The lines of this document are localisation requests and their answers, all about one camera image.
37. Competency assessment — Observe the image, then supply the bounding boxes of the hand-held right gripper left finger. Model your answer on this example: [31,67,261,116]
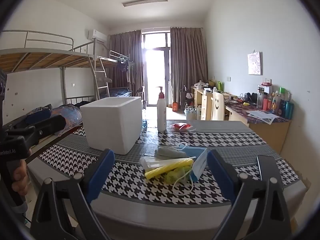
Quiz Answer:
[29,149,118,240]

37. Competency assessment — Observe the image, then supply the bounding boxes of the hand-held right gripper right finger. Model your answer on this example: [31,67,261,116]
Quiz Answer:
[206,149,292,240]

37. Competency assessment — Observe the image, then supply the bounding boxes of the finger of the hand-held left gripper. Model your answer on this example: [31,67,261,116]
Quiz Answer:
[24,114,67,146]
[2,109,52,132]

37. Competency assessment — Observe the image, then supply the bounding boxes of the blue face mask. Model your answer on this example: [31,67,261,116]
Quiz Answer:
[172,141,208,196]

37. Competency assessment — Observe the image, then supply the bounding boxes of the yellow foam net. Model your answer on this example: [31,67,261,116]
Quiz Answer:
[144,156,196,180]

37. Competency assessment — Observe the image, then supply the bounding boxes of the white foam box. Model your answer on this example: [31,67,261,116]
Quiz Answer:
[79,96,143,155]

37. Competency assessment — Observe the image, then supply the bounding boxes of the grey cloth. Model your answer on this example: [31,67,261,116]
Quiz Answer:
[154,146,186,159]

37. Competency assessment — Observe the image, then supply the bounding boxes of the person's left hand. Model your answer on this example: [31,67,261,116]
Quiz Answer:
[12,158,29,198]

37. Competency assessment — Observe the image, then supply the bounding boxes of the blue plaid quilt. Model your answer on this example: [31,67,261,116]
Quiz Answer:
[27,104,83,130]

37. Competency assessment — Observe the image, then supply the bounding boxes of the houndstooth tablecloth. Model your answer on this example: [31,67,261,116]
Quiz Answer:
[27,119,309,230]

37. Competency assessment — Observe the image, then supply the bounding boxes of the dark teal phone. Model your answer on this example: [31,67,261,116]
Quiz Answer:
[257,155,278,181]

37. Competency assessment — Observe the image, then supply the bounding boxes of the large metal bunk bed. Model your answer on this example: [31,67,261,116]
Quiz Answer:
[0,30,110,140]

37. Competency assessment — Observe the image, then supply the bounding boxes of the long wooden desk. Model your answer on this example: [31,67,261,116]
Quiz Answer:
[191,86,292,154]

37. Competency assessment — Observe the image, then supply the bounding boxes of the red snack packet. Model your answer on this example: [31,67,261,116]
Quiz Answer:
[169,122,193,132]

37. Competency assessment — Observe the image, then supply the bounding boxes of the white bucket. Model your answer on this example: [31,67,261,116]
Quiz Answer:
[184,107,198,121]

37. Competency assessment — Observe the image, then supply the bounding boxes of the patterned desk cloth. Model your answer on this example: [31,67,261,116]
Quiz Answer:
[225,99,292,124]

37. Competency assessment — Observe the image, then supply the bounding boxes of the wooden smiley face chair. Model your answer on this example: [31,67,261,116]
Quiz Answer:
[211,91,226,121]

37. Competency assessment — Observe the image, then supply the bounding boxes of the printed paper sheets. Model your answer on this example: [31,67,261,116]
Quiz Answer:
[246,110,280,125]

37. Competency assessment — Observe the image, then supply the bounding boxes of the blue checked bedding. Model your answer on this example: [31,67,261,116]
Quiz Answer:
[110,87,132,98]

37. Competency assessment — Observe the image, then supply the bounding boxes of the white pump lotion bottle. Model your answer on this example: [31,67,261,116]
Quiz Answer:
[155,86,167,133]

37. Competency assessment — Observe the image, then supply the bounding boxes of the small metal bunk bed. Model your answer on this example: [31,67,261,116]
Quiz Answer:
[96,50,144,105]

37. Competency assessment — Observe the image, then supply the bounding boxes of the black folding chair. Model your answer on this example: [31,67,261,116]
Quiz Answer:
[136,86,147,103]

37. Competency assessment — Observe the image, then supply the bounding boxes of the cluster of toiletry bottles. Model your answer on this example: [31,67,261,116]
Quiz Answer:
[257,84,295,120]

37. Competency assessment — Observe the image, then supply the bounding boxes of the dark hanging clothes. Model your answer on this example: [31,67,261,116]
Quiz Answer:
[117,59,134,83]

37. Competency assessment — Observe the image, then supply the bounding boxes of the white air conditioner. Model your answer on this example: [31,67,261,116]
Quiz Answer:
[87,29,108,43]

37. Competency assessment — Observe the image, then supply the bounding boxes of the brown curtain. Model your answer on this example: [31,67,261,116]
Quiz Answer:
[170,27,209,106]
[109,30,144,101]

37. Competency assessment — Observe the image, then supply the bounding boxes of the glass balcony door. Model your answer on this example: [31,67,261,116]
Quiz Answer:
[141,31,173,107]

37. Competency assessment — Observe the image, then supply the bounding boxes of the ceiling tube light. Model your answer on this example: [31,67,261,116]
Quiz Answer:
[122,0,169,7]

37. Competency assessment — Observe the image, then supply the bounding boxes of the cartoon wall picture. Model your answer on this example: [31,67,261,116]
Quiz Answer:
[247,51,263,75]

